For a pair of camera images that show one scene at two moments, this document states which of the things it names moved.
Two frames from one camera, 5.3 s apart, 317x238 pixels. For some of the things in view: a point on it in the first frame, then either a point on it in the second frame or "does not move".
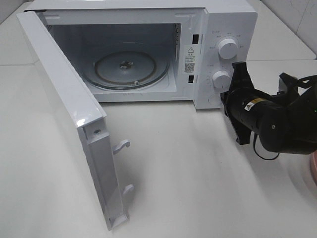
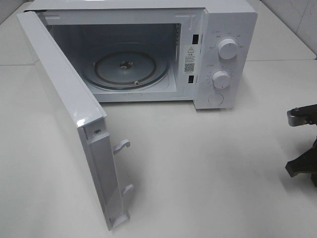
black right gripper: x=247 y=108 → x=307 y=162
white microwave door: x=90 y=118 does not move
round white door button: x=214 y=99 does not move
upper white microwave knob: x=228 y=48 does not move
